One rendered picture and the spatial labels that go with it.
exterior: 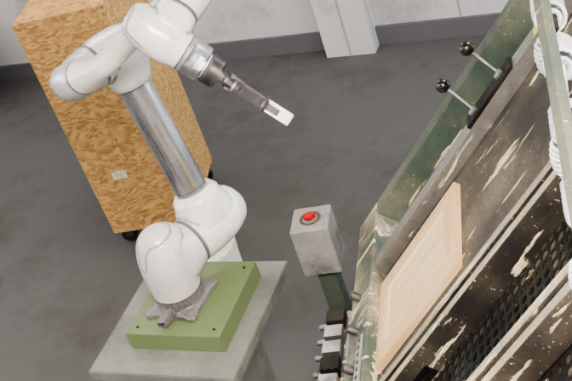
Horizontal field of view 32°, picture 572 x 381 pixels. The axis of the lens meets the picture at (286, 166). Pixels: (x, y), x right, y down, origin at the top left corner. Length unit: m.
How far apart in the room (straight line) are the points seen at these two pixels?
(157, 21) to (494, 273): 0.92
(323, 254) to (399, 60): 2.73
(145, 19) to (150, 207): 2.54
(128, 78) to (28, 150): 3.38
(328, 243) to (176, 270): 0.46
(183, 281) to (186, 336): 0.16
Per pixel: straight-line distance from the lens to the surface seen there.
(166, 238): 2.91
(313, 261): 3.04
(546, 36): 1.62
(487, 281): 2.00
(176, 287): 2.96
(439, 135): 2.81
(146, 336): 3.04
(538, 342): 1.71
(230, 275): 3.10
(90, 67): 2.60
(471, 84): 2.72
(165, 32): 2.25
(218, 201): 2.99
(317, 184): 4.80
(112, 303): 4.61
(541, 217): 1.90
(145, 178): 4.61
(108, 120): 4.47
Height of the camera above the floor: 2.69
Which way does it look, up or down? 33 degrees down
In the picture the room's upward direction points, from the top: 20 degrees counter-clockwise
